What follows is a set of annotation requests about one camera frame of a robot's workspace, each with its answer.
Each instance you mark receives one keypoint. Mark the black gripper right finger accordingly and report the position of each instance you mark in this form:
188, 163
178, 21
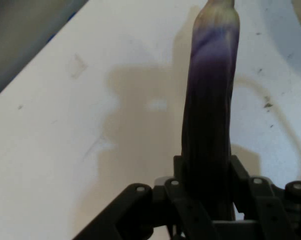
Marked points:
278, 212

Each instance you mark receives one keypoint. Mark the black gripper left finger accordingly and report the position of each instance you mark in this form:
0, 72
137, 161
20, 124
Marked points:
140, 212

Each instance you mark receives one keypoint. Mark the purple eggplant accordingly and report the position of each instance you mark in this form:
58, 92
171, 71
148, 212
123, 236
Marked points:
210, 100

